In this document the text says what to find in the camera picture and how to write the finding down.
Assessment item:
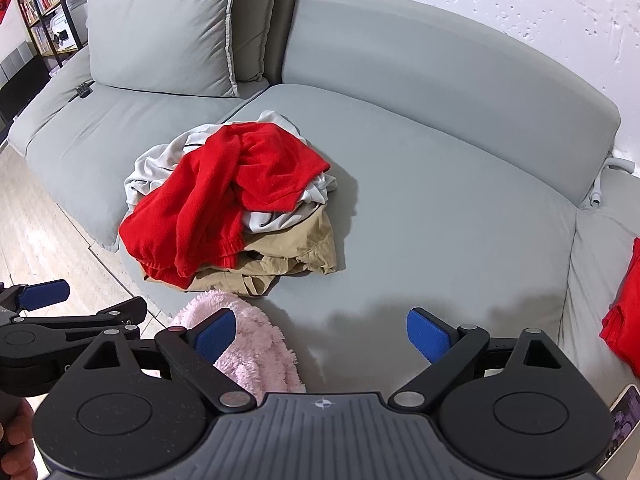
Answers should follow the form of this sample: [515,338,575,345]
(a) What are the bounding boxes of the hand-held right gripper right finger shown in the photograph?
[389,307,567,412]

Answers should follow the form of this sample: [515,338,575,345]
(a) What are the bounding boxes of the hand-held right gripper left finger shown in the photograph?
[75,309,256,412]

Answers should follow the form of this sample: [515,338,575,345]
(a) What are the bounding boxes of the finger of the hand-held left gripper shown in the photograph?
[0,280,71,313]
[11,297,149,345]

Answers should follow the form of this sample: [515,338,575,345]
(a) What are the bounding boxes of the red sweater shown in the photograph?
[118,122,332,291]

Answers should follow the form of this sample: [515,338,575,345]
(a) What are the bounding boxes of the person's left hand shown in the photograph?
[0,400,38,480]

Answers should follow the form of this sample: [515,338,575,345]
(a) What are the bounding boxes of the pink fluffy cloth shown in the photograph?
[170,289,307,403]

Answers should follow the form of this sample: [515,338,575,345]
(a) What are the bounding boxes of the khaki pants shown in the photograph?
[142,207,338,298]

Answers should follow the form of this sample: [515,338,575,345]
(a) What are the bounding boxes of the grey sofa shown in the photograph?
[7,0,640,411]

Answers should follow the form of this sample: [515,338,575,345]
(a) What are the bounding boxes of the white garment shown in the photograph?
[124,110,337,235]

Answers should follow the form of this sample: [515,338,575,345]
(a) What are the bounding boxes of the folded red garment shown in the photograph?
[600,237,640,378]

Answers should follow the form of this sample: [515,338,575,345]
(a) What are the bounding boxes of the dark low cabinet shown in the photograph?
[0,55,53,133]

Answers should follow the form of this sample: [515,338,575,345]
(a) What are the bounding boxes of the smartphone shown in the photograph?
[597,384,640,466]

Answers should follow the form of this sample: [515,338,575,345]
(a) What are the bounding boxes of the large grey piped cushion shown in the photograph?
[86,0,241,98]

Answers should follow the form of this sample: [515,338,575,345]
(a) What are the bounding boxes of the bookshelf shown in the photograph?
[12,0,108,68]

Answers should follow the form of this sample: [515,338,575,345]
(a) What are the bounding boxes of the slim grey cushion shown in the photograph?
[227,0,281,83]

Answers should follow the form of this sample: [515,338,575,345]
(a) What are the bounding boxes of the white cable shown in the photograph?
[590,152,636,209]

